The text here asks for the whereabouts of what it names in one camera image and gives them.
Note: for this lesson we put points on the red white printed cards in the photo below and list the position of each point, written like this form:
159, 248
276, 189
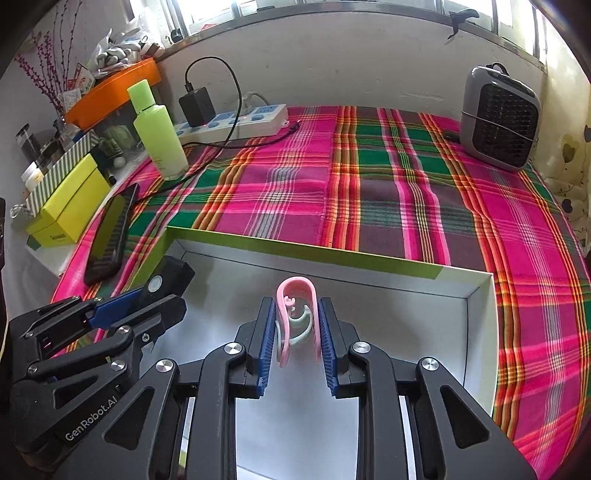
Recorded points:
78, 85

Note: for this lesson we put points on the small white ball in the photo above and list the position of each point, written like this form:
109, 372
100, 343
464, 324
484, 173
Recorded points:
120, 161

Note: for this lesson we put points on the white blue power strip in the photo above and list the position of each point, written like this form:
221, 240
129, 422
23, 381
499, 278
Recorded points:
258, 117

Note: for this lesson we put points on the pink mint clip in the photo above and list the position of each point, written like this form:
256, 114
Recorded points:
295, 280

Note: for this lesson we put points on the black smartphone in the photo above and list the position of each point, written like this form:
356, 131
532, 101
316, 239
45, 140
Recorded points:
108, 240

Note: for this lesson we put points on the dark glass jar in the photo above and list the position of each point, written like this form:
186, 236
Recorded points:
25, 141

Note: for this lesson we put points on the clear storage box orange lid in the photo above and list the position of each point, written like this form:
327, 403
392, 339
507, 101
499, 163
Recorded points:
111, 92

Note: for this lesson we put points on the black charger adapter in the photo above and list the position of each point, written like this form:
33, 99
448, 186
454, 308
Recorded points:
196, 107

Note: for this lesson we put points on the light green bottle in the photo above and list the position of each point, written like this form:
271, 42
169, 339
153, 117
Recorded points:
159, 138

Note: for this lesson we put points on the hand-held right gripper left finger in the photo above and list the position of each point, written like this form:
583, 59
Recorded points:
267, 341

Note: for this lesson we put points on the white tray with green rim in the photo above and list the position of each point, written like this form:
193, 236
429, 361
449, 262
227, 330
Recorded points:
392, 314

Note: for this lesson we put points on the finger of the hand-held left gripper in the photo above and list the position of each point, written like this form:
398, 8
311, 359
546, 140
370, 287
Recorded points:
122, 307
138, 332

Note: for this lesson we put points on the green white striped box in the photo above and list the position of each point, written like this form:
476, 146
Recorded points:
64, 161

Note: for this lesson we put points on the yellow cardboard box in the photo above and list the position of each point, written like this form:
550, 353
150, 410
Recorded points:
69, 203

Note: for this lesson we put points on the purple dried branches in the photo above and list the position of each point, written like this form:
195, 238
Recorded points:
51, 81

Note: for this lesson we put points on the heart print curtain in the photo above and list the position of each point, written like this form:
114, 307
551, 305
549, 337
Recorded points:
568, 161

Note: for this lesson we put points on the window with metal frame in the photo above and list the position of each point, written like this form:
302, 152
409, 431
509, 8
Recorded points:
369, 9

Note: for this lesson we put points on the crumpled plastic bag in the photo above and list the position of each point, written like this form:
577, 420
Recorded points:
120, 50

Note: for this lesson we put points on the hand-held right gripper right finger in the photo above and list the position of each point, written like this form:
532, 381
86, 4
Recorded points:
325, 346

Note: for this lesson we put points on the pink green plaid cloth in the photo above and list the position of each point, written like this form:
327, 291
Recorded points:
369, 184

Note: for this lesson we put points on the black clip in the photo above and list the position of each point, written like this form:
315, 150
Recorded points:
461, 18

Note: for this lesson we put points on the grey desktop heater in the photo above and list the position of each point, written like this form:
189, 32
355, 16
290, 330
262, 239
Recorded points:
503, 120

